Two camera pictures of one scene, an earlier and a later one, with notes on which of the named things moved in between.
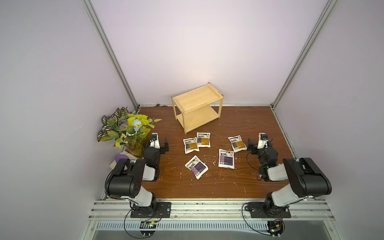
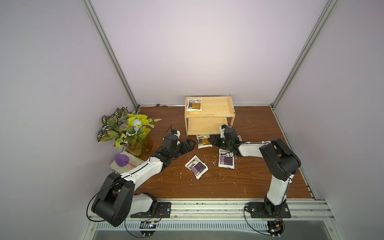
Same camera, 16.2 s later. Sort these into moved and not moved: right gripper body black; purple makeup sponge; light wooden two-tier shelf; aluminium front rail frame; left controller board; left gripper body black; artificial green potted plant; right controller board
Moved: left gripper body black; right gripper body black; light wooden two-tier shelf
Not moved: aluminium front rail frame; left controller board; artificial green potted plant; right controller board; purple makeup sponge
